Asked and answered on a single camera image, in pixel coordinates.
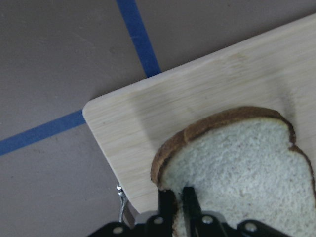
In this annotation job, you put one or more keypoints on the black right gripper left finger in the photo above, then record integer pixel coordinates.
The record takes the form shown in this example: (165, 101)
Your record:
(167, 207)

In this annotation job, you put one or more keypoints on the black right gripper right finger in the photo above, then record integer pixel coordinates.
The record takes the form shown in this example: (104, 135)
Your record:
(192, 213)

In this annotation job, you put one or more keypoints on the white bread slice top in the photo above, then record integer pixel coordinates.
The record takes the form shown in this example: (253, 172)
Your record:
(243, 163)

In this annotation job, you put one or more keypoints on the wooden cutting board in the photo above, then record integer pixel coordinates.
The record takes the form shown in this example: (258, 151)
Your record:
(275, 70)

